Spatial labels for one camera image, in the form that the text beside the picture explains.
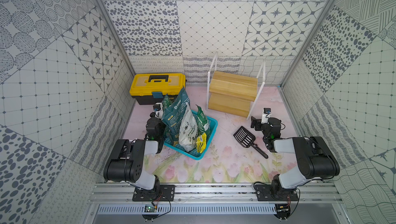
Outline teal plastic basket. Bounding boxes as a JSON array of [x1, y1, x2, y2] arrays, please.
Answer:
[[164, 116, 218, 160]]

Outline tall dark green fertilizer bag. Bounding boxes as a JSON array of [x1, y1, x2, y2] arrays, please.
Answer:
[[162, 87, 190, 143]]

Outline clear white fertilizer bag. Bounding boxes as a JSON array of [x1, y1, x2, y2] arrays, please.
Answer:
[[179, 105, 198, 152]]

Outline white green small fertilizer bag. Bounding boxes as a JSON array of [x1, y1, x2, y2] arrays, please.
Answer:
[[196, 106, 210, 137]]

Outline yellow small fertilizer bag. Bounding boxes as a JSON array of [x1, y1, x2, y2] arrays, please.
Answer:
[[196, 132, 207, 154]]

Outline colourful green fertilizer bag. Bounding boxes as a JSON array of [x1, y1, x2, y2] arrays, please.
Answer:
[[162, 94, 173, 110]]

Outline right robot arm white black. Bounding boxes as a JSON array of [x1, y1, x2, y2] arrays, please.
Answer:
[[251, 117, 340, 196]]

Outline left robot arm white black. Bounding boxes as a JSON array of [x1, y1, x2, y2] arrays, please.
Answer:
[[103, 117, 166, 195]]

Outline black slotted scoop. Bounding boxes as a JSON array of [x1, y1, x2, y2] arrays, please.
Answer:
[[233, 126, 269, 159]]

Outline yellow black toolbox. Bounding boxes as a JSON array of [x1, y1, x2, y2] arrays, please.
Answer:
[[130, 73, 186, 105]]

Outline right controller board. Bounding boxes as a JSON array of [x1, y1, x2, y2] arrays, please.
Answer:
[[274, 204, 291, 221]]

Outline controller board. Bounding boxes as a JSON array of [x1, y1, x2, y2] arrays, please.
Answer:
[[274, 204, 291, 221], [142, 204, 160, 221]]

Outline left controller board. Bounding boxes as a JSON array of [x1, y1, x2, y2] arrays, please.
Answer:
[[142, 204, 160, 221]]

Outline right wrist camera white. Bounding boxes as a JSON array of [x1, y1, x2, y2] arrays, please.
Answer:
[[261, 108, 271, 124]]

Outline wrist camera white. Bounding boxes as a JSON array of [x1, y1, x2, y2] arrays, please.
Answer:
[[153, 102, 164, 119], [261, 108, 271, 124]]

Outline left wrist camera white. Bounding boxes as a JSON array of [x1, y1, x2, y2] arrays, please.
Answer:
[[153, 102, 164, 119]]

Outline wooden white frame shelf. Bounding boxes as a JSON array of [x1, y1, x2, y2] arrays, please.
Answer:
[[206, 53, 266, 119]]

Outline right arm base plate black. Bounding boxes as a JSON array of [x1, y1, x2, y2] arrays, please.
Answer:
[[253, 182, 299, 201]]

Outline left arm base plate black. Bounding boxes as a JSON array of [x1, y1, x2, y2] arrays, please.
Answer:
[[133, 184, 175, 202]]

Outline aluminium mounting rail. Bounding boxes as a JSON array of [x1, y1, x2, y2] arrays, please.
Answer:
[[88, 183, 342, 204]]

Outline grey slotted cable duct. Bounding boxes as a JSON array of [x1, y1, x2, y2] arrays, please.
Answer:
[[98, 203, 275, 215]]

